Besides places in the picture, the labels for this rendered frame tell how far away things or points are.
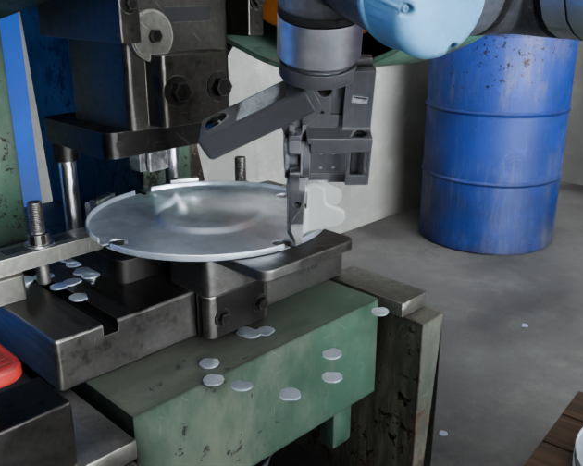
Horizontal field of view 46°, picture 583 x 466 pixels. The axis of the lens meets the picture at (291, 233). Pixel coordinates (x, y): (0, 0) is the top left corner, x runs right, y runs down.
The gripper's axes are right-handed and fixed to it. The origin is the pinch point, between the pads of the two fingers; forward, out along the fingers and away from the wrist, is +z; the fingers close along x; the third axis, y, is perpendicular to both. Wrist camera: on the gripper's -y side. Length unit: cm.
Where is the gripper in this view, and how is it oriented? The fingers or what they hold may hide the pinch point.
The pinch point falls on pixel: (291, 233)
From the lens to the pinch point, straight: 74.8
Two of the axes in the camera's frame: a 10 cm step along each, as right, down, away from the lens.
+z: -0.2, 7.8, 6.2
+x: -0.4, -6.2, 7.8
